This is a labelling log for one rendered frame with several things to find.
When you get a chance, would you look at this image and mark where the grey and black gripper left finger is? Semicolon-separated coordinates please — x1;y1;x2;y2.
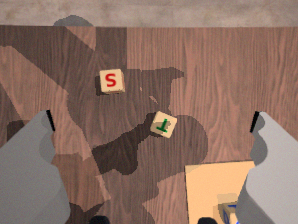
0;110;71;224

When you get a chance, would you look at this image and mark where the peach mat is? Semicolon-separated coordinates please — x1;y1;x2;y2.
185;161;255;224

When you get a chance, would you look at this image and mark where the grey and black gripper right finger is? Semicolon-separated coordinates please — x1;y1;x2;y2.
235;111;298;224

